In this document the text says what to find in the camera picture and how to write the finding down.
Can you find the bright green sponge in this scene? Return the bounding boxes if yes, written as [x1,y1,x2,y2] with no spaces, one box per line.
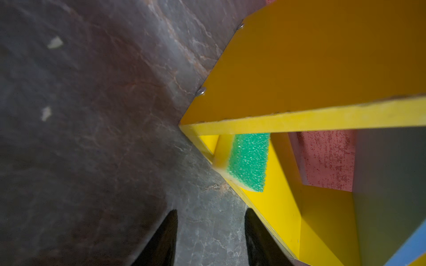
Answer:
[213,133,270,192]

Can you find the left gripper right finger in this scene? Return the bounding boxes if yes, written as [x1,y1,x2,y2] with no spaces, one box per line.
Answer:
[245,208,293,266]

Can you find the yellow shelf with coloured boards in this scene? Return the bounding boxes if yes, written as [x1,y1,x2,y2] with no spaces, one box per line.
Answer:
[179,1,426,266]

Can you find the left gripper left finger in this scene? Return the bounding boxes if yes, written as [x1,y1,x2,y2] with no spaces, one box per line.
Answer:
[131,209,178,266]

